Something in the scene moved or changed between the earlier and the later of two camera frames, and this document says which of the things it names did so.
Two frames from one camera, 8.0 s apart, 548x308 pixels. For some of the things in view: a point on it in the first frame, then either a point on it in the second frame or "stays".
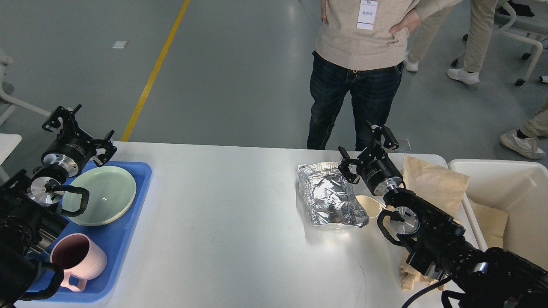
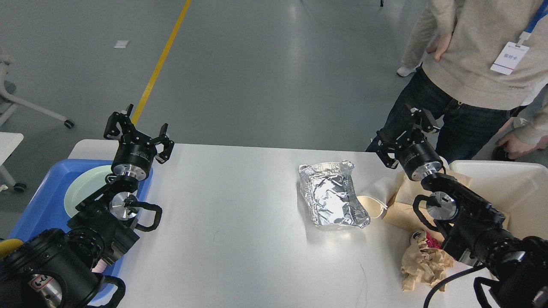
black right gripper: x=377 y=170 -> x=418 y=158
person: x=357 y=54 -> x=480 y=59
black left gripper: x=72 y=149 -> x=134 y=154
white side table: x=8 y=142 stays
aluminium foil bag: x=329 y=196 stays
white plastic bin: x=505 y=206 stays
